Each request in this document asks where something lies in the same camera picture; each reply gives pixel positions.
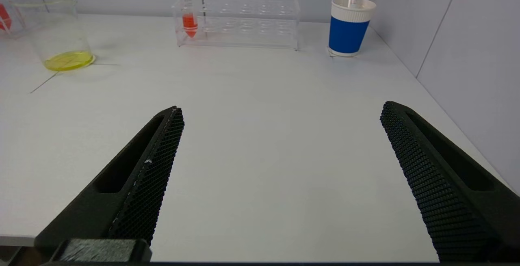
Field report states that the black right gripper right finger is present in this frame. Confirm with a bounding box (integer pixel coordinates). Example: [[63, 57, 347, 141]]
[[381, 101, 520, 263]]

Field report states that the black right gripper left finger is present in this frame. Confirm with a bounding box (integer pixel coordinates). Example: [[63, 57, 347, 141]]
[[34, 106, 184, 264]]

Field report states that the clear glass beaker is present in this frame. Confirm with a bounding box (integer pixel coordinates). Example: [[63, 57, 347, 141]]
[[8, 0, 96, 72]]

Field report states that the test tube with red pigment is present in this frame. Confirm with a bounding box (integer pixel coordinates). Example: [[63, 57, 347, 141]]
[[0, 4, 13, 31], [180, 0, 199, 38]]

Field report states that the clear acrylic test tube rack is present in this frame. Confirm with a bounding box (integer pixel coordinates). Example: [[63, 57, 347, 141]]
[[171, 0, 301, 51], [0, 0, 28, 40]]

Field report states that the blue white paper cup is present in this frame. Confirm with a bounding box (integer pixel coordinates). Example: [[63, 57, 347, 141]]
[[328, 0, 377, 58]]

